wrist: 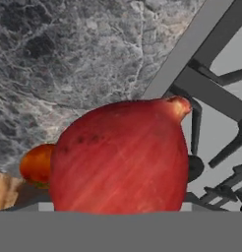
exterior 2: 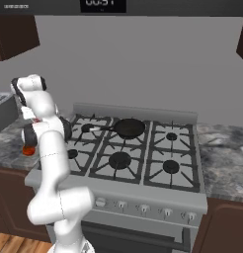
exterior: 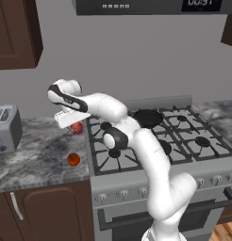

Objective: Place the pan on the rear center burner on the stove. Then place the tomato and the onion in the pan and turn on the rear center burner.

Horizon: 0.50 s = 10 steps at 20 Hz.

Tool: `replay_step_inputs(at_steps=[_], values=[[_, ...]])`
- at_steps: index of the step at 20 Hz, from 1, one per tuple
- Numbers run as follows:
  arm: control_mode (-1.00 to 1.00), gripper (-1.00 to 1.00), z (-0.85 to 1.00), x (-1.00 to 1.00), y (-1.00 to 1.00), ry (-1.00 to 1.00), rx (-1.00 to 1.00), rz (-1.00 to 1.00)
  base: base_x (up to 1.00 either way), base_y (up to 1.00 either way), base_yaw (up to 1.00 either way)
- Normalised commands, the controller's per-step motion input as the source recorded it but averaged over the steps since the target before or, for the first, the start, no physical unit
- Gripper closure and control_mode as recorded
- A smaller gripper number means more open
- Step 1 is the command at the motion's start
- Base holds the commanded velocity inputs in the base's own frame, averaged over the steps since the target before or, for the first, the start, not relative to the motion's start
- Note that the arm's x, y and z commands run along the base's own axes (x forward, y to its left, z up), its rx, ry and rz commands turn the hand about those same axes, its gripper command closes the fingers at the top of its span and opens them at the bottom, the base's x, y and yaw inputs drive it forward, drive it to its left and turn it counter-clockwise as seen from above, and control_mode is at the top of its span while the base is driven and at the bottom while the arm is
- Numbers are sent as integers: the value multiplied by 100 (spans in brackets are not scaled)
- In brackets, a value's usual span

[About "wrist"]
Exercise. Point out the red onion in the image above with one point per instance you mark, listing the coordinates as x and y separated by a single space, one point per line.
119 157

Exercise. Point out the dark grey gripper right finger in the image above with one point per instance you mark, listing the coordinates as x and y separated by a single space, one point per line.
192 205

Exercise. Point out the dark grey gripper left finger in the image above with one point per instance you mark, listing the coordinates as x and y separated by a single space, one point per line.
34 200

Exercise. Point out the red orange tomato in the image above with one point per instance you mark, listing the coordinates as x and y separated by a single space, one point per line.
36 164

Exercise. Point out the tan lumpy food item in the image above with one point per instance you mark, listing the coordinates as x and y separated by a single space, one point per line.
5 192

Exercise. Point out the grey hob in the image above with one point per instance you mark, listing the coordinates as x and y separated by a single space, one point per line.
192 42

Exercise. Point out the black hob grate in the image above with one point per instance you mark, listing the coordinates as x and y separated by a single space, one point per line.
211 88

